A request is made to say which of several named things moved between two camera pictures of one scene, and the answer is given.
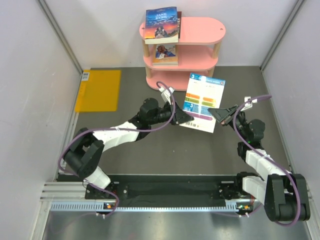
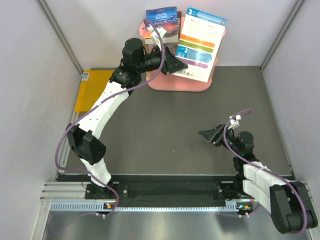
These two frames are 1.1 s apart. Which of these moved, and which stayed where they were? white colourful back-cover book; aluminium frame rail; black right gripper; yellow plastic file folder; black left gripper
Moved: black right gripper; black left gripper; white colourful back-cover book
Stayed: aluminium frame rail; yellow plastic file folder
